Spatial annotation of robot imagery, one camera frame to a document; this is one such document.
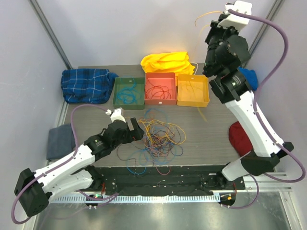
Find blue plaid cloth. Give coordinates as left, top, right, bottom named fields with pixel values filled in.
left=60, top=69, right=118, bottom=104

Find white slotted cable duct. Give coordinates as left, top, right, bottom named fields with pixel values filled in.
left=52, top=193, right=220, bottom=204

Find yellow plastic bin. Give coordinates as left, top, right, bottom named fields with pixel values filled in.
left=177, top=74, right=210, bottom=108

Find yellow cloth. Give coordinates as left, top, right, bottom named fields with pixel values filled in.
left=140, top=51, right=196, bottom=76

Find orange wire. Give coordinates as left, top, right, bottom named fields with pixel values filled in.
left=136, top=134, right=176, bottom=151

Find grey right corner rail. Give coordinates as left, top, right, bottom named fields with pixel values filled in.
left=249, top=0, right=285, bottom=55

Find blue towel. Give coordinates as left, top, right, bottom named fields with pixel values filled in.
left=238, top=67, right=259, bottom=91

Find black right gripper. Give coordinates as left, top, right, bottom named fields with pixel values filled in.
left=203, top=14, right=240, bottom=74

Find black wire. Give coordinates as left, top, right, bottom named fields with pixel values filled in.
left=116, top=146, right=137, bottom=168

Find yellow wire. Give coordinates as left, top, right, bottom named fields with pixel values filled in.
left=139, top=118, right=187, bottom=149

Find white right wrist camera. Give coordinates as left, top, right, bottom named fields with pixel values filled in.
left=218, top=0, right=253, bottom=31

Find red wire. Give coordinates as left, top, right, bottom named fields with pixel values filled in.
left=146, top=78, right=172, bottom=99

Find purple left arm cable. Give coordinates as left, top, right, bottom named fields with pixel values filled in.
left=11, top=104, right=119, bottom=225

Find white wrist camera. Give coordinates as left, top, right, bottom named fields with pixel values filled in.
left=218, top=0, right=253, bottom=31
left=106, top=107, right=126, bottom=122

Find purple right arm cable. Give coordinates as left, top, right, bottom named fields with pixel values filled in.
left=227, top=9, right=300, bottom=209

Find grey corner rail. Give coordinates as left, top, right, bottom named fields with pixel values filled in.
left=28, top=0, right=73, bottom=69
left=249, top=0, right=285, bottom=55

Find light blue wires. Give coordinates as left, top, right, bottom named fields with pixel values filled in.
left=116, top=76, right=142, bottom=105

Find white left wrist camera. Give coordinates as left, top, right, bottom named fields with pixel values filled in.
left=106, top=107, right=126, bottom=122

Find yellow wires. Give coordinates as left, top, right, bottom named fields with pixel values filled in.
left=178, top=11, right=224, bottom=122

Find green plastic bin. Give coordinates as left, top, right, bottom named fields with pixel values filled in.
left=113, top=77, right=145, bottom=110

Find dark red cloth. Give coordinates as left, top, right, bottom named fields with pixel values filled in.
left=228, top=121, right=253, bottom=157

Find light blue wire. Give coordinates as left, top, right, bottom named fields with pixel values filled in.
left=124, top=107, right=184, bottom=177

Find grey left corner rail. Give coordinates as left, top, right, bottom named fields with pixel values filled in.
left=28, top=0, right=73, bottom=69

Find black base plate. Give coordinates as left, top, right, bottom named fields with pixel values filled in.
left=84, top=165, right=246, bottom=196

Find red plastic bin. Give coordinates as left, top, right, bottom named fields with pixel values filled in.
left=144, top=72, right=177, bottom=105

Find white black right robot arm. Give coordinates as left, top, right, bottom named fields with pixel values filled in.
left=203, top=9, right=294, bottom=189

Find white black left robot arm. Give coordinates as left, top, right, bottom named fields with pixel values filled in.
left=14, top=118, right=144, bottom=218

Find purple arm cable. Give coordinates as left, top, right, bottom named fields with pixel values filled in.
left=227, top=9, right=300, bottom=209
left=11, top=104, right=119, bottom=225

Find grey cloth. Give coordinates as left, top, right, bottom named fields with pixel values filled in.
left=46, top=124, right=75, bottom=160

